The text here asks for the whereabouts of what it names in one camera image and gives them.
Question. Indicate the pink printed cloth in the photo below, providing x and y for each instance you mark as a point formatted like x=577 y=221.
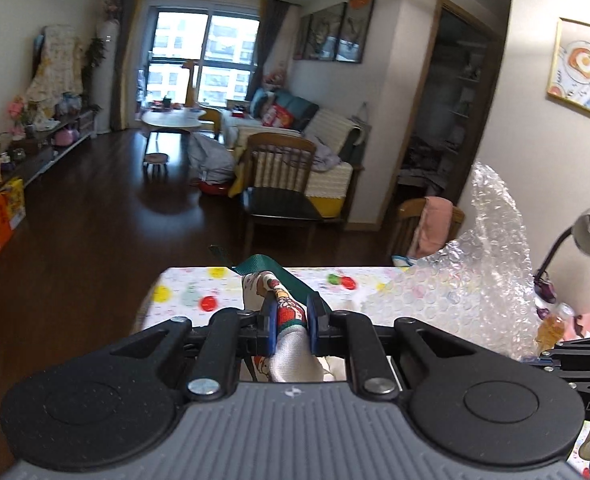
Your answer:
x=585 y=325

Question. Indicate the pink flower arrangement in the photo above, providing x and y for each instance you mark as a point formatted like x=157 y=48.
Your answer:
x=112 y=4

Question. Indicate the orange drink bottle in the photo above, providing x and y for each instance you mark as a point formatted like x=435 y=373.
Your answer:
x=552 y=330

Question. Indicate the red cushion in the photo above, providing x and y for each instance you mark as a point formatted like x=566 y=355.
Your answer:
x=279 y=116

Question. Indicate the pink towel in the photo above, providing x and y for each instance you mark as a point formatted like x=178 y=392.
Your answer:
x=432 y=225

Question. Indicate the pink kettle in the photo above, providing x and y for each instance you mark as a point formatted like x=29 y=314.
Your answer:
x=66 y=137

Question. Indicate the cream knitted blanket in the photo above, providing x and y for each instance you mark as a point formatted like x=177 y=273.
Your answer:
x=332 y=125

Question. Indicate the yellow printed cover cloth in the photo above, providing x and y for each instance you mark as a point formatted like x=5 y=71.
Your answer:
x=55 y=70

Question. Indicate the yellow cardboard box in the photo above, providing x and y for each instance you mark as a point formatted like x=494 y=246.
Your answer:
x=12 y=200

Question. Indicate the grey clothing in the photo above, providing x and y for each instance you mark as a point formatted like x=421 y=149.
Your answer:
x=325 y=160

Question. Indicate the large window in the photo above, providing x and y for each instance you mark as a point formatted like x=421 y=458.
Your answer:
x=202 y=55

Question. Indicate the pink flower bouquet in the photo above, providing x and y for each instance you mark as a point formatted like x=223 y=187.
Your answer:
x=17 y=112

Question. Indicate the printed cloth pouch green ribbon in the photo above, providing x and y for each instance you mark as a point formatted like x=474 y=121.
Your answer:
x=292 y=320

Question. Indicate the pink stuffed toy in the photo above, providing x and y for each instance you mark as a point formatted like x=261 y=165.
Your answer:
x=275 y=74

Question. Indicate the narrow dark wall picture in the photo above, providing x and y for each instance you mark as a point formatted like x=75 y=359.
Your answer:
x=302 y=37

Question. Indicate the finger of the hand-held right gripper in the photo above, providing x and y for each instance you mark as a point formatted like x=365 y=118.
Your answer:
x=575 y=367
x=585 y=344

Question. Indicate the framed fried egg picture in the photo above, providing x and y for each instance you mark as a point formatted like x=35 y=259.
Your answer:
x=580 y=70

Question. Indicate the small round stool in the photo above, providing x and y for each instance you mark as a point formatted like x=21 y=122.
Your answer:
x=155 y=159

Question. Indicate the grey fabric bag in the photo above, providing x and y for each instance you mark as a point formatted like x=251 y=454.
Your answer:
x=212 y=160

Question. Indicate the dark wall picture orange corner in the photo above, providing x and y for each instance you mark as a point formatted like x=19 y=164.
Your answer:
x=356 y=30

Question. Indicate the wooden door frame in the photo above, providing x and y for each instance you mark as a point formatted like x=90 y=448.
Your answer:
x=437 y=10

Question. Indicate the teal sofa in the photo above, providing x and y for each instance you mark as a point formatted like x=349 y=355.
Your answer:
x=335 y=180

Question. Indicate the grey yellow curtain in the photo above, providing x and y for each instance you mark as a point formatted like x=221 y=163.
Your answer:
x=125 y=60
x=272 y=45

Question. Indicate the long television cabinet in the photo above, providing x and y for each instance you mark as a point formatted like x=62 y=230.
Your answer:
x=45 y=152

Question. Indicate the white standing air conditioner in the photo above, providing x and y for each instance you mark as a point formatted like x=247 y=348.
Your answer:
x=109 y=60

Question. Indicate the yellow small chair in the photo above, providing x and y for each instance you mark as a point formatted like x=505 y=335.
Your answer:
x=211 y=120

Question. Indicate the yellow giraffe toy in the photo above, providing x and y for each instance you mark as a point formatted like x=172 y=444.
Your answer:
x=190 y=85

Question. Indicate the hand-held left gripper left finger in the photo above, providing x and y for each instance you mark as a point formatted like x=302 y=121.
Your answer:
x=270 y=327

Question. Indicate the balloon print tablecloth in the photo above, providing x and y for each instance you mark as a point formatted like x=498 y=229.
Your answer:
x=190 y=290

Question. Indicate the green potted plant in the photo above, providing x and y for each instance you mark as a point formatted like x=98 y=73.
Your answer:
x=95 y=60

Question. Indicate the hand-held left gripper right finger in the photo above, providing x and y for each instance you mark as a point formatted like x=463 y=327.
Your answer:
x=316 y=322

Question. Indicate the wooden coffee table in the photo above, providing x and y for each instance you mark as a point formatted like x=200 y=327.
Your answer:
x=172 y=120

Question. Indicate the wooden chair black seat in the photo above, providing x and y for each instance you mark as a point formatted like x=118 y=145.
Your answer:
x=280 y=200

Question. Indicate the wide dark wall picture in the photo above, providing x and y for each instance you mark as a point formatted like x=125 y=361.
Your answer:
x=326 y=32

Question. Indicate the clear bubble wrap sheet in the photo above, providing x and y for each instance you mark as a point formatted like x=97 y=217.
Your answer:
x=480 y=270

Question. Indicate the red basin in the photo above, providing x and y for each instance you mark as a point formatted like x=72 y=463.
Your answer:
x=215 y=188

